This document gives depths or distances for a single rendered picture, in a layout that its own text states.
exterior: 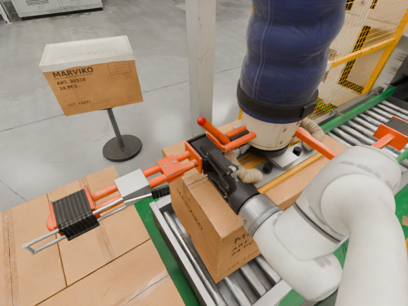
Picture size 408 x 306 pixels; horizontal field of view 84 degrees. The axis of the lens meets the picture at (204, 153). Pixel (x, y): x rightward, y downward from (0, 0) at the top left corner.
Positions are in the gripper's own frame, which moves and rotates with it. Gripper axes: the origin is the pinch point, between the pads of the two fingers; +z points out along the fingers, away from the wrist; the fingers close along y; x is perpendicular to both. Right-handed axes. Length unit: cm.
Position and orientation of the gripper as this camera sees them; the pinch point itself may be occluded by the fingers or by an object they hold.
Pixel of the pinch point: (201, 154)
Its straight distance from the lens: 64.7
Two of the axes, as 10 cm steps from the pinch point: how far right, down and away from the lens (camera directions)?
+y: 0.0, 7.1, 7.0
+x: 8.3, -3.9, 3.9
